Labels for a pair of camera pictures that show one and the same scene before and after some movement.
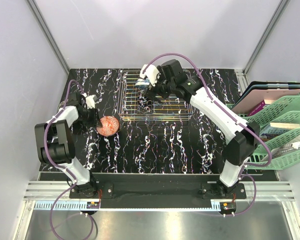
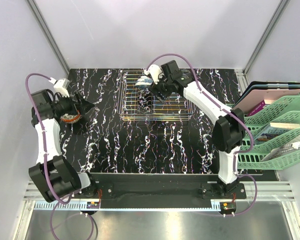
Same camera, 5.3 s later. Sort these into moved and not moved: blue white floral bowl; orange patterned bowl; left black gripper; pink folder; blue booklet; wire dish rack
Moved: left black gripper; orange patterned bowl
Not moved: blue booklet; blue white floral bowl; pink folder; wire dish rack
